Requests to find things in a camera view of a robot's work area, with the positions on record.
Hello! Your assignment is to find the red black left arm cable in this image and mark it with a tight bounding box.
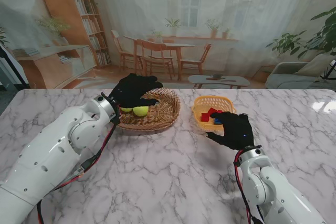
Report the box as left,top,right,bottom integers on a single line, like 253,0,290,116
36,124,118,224

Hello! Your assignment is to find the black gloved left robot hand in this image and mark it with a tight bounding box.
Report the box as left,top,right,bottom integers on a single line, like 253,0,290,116
109,73,164,109

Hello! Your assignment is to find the plain yellow tennis ball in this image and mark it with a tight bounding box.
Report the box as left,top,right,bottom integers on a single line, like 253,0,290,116
132,105,149,117

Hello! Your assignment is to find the red black right arm cable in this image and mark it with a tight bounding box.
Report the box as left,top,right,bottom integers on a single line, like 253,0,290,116
233,150,265,224

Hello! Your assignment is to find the black tripod stand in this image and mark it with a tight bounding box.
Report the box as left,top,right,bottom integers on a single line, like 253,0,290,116
319,60,336,86

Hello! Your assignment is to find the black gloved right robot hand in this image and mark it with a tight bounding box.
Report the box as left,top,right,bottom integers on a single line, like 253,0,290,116
205,111,255,152

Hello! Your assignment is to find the yellow plastic mesh basket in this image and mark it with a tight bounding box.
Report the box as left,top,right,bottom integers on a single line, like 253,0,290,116
191,95,237,132

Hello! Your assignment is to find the printed room scene backdrop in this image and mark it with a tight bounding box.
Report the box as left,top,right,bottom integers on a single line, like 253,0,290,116
0,0,336,90

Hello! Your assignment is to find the red black arm cable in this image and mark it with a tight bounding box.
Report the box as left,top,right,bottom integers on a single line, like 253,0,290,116
233,150,265,224
36,124,118,224

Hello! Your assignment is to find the black metal frame post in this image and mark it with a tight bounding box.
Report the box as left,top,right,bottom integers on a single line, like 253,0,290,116
0,44,28,88

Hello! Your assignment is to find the woven wicker oval basket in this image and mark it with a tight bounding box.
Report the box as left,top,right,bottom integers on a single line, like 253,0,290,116
114,86,181,131

